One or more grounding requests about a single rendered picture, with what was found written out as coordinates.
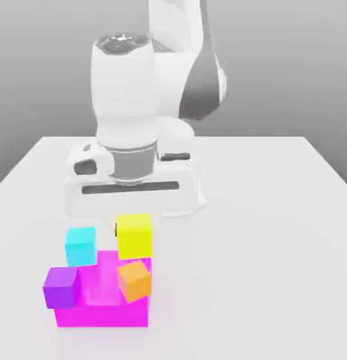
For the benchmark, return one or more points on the small cyan cube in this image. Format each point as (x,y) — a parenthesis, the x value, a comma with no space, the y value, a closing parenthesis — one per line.
(80,247)

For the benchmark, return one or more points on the small purple cube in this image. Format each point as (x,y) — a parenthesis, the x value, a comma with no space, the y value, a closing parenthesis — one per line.
(60,288)

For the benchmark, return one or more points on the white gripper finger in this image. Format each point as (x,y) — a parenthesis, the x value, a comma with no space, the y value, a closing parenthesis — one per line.
(111,226)

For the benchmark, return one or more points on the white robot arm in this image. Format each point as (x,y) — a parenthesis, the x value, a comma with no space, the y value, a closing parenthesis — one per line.
(122,98)

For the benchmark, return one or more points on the large magenta box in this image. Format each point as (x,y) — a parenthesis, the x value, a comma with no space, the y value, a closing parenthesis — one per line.
(102,315)

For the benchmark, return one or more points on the small yellow cube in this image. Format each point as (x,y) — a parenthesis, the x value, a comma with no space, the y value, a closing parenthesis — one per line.
(134,236)

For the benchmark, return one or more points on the small orange cube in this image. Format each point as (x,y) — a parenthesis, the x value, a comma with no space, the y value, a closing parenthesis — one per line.
(135,281)

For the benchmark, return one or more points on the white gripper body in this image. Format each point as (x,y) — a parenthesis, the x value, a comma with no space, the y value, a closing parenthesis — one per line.
(128,202)

